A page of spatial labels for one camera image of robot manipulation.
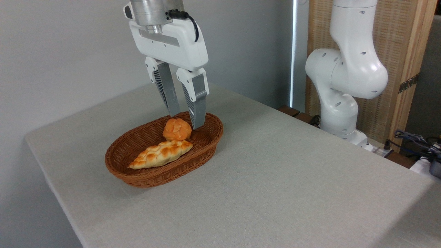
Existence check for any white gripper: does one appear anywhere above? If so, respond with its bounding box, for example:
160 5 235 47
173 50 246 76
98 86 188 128
123 2 209 130

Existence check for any round orange bread roll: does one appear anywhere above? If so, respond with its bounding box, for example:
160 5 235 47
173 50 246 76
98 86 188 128
163 118 192 142

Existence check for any long braided bread loaf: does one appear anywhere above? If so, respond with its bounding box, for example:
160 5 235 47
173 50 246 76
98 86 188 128
129 139 194 170

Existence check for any brown woven wicker basket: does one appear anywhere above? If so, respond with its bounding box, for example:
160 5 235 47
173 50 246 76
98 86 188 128
105 111 224 188

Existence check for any brown wooden base board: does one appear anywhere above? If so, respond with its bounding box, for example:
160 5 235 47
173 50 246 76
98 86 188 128
278 105 417 169

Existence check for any grey tablecloth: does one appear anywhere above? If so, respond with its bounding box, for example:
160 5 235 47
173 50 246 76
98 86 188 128
24 72 441 248

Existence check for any woven wooden folding screen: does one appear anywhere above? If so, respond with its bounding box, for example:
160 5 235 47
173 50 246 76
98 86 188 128
305 0 438 152

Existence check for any metal screen hinge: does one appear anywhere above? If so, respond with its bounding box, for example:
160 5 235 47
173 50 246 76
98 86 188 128
399 73 420 94

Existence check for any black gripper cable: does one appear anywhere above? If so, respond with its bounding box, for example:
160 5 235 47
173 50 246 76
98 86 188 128
168 10 199 42

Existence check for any bundle of dark cables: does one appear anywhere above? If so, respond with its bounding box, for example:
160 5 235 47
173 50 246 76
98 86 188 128
384 129 441 162

